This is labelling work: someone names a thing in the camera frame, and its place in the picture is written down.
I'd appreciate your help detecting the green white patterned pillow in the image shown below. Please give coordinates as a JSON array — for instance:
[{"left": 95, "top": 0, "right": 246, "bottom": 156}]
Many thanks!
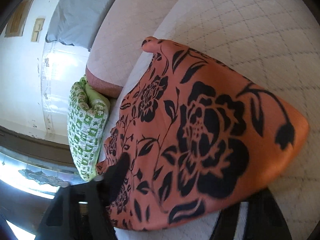
[{"left": 67, "top": 76, "right": 111, "bottom": 181}]

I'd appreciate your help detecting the gold wall switch plate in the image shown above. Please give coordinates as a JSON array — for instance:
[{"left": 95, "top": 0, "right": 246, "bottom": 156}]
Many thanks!
[{"left": 31, "top": 18, "right": 45, "bottom": 42}]

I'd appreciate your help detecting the pink cylindrical bolster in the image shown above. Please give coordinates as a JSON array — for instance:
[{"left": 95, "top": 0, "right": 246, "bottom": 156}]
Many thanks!
[{"left": 86, "top": 0, "right": 178, "bottom": 98}]

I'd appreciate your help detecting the framed wall panel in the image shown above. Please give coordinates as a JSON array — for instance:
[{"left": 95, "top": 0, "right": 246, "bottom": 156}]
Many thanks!
[{"left": 5, "top": 0, "right": 34, "bottom": 37}]

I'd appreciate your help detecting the grey blue pillow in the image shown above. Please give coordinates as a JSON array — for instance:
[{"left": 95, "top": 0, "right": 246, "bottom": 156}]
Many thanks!
[{"left": 46, "top": 0, "right": 115, "bottom": 50}]

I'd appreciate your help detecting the orange floral black-print blouse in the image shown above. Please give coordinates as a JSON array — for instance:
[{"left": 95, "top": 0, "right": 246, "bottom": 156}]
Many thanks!
[{"left": 97, "top": 37, "right": 309, "bottom": 231}]

